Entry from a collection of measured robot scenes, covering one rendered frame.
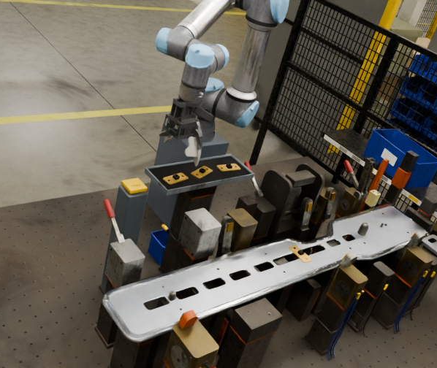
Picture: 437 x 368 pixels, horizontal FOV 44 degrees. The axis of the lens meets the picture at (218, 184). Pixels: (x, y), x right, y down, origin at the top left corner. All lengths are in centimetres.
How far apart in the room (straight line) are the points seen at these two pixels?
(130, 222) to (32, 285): 44
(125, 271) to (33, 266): 55
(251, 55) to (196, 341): 104
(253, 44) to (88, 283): 102
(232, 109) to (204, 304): 80
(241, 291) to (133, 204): 42
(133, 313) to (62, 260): 64
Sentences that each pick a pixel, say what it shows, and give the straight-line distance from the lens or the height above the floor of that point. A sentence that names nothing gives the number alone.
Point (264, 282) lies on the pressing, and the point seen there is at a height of 100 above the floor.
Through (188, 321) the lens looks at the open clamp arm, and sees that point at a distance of 139.
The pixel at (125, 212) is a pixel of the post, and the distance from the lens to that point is 171.
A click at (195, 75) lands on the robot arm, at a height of 154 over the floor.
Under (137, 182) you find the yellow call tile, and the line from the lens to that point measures 171.
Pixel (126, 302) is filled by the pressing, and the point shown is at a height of 100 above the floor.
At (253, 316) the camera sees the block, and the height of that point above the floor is 103.
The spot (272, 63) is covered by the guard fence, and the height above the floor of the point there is 67.
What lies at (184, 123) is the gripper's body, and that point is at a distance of 160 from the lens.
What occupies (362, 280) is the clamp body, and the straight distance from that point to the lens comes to 183.
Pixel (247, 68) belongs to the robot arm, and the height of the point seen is 145.
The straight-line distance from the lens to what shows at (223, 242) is 177.
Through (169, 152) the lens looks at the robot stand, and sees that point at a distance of 222.
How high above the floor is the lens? 208
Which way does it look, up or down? 31 degrees down
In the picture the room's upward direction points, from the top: 16 degrees clockwise
